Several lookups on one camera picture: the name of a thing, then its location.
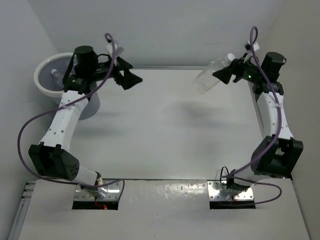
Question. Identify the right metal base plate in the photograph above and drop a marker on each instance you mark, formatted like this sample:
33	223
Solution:
218	192

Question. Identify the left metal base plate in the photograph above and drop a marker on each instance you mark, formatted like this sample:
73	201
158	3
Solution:
111	192

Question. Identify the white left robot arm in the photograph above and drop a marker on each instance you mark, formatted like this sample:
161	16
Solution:
51	156

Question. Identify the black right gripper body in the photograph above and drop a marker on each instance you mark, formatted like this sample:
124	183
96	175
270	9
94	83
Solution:
248	72

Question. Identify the metal base plate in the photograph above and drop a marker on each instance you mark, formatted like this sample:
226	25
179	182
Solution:
111	192
218	192

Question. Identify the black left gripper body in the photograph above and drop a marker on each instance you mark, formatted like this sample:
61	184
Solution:
104	69

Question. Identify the grey white-rimmed bin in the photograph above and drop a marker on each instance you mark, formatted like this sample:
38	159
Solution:
44	82

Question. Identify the clear bottle without label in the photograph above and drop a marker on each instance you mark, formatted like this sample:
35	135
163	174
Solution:
57	77

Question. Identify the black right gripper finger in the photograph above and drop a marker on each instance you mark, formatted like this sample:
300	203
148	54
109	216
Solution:
223	75
235	66

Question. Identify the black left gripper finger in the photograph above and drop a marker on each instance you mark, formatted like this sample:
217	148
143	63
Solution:
122	64
127	80

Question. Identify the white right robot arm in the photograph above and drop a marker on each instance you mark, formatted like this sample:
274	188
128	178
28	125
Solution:
279	151

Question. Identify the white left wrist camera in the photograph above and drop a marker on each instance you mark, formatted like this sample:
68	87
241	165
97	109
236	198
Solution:
114	50

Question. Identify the clear bottle blue cap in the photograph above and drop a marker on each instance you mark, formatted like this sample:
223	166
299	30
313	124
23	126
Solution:
205	79

